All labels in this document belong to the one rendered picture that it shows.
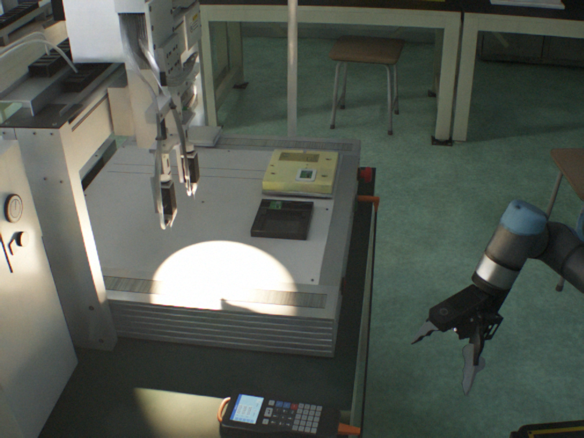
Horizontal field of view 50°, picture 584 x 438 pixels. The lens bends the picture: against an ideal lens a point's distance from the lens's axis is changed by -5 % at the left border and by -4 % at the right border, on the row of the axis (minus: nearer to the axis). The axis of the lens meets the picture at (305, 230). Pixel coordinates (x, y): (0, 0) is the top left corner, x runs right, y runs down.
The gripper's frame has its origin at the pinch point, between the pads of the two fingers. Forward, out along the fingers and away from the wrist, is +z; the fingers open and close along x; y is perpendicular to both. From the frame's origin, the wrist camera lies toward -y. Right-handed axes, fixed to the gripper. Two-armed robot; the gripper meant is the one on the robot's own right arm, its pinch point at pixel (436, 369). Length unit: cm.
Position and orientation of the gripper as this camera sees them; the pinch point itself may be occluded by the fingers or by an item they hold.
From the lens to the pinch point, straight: 130.0
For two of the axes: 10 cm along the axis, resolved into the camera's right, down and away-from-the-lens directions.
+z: -3.6, 8.6, 3.6
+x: -5.4, -5.1, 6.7
